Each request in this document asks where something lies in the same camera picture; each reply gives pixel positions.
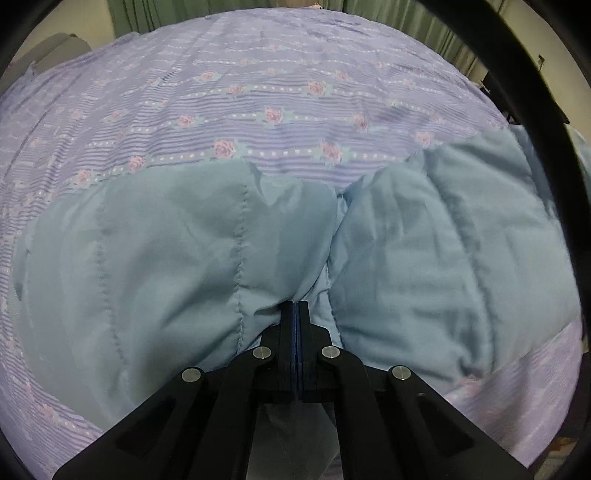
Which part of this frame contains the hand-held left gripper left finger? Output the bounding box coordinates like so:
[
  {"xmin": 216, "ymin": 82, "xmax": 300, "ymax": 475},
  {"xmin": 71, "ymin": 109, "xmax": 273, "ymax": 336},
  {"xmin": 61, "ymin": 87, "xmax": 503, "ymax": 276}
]
[{"xmin": 52, "ymin": 300, "xmax": 297, "ymax": 480}]

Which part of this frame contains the black curved tube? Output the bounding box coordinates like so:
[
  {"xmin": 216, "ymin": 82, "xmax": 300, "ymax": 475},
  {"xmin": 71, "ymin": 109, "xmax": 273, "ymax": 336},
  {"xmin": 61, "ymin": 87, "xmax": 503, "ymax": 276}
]
[{"xmin": 416, "ymin": 0, "xmax": 583, "ymax": 305}]

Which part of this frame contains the grey pillow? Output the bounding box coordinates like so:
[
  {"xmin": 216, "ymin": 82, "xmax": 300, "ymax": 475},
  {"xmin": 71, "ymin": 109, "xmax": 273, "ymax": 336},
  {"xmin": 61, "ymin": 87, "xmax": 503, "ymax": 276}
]
[{"xmin": 10, "ymin": 33, "xmax": 94, "ymax": 80}]

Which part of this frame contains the purple floral bed sheet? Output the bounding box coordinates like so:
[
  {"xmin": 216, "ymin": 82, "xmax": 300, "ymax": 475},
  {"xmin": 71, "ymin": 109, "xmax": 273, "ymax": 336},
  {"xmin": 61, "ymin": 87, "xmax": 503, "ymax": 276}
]
[{"xmin": 0, "ymin": 4, "xmax": 588, "ymax": 480}]

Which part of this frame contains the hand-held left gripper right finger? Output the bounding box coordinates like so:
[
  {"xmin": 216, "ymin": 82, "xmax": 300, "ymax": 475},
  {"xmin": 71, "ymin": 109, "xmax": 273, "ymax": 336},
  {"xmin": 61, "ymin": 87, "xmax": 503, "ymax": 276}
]
[{"xmin": 298, "ymin": 300, "xmax": 533, "ymax": 480}]

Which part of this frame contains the green curtain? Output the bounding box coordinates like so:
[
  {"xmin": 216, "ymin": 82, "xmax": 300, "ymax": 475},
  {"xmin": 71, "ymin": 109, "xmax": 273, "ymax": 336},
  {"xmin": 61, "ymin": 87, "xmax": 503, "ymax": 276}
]
[
  {"xmin": 345, "ymin": 0, "xmax": 486, "ymax": 80},
  {"xmin": 107, "ymin": 0, "xmax": 163, "ymax": 37}
]

